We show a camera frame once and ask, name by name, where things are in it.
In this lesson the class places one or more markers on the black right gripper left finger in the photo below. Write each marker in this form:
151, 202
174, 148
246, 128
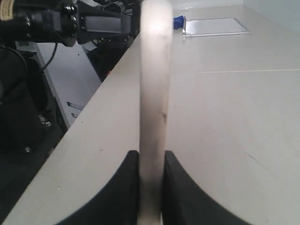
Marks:
117, 202

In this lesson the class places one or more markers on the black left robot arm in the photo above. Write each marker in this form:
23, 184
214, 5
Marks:
40, 38

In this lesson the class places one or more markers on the blue object on table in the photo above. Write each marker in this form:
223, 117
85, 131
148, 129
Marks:
179, 22

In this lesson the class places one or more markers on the clear acrylic sheet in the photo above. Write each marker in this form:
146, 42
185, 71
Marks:
213, 27

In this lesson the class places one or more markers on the wooden paint brush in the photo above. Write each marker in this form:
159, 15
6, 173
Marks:
156, 37

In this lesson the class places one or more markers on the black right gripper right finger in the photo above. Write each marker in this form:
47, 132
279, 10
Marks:
185, 203

